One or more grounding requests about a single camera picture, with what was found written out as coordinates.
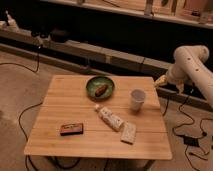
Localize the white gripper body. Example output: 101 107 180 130
166 65 184 85

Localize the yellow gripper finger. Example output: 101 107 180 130
154 75 167 87
176 84 184 93

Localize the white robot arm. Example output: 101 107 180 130
154 45 213 108

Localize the green ceramic bowl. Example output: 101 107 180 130
86 76 115 100

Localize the black power adapter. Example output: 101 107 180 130
183 136 199 147

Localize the brown food piece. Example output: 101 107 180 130
95 84 108 97

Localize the white tube with cap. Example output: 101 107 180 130
95 104 124 132

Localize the wooden table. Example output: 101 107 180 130
24 75 172 160

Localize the dark red flat box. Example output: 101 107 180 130
60 123 84 136

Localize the dark round object on ledge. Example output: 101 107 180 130
50 29 69 43

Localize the white spray bottle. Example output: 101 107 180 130
5 11 19 32

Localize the black cable right floor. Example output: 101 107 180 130
162 87 213 171

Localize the black floor cable left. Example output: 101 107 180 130
0 44 81 171

